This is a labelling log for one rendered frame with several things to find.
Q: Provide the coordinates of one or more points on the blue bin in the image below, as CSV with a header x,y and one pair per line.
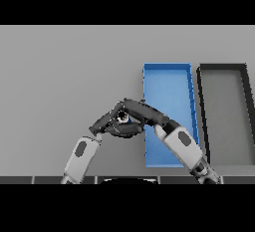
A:
x,y
167,86

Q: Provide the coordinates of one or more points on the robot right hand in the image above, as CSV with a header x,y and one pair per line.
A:
x,y
146,111

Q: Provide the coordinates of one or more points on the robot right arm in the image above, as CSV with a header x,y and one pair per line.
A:
x,y
186,149

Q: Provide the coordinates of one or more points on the dark grey bin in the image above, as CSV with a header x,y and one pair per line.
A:
x,y
225,116

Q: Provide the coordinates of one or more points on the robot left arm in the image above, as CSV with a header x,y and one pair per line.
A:
x,y
79,158

